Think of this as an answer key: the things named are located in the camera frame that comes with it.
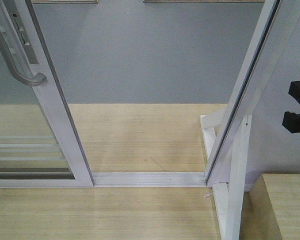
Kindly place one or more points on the plywood base platform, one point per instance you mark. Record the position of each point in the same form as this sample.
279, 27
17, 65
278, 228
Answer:
123, 137

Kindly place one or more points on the aluminium door track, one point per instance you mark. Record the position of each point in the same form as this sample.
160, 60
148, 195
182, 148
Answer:
149, 179

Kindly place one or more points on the plywood box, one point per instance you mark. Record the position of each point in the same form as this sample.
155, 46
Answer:
271, 208

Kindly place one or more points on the white door frame post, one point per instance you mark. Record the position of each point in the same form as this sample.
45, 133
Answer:
247, 139

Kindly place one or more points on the sliding transparent glass door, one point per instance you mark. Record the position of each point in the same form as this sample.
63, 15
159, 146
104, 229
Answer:
39, 143

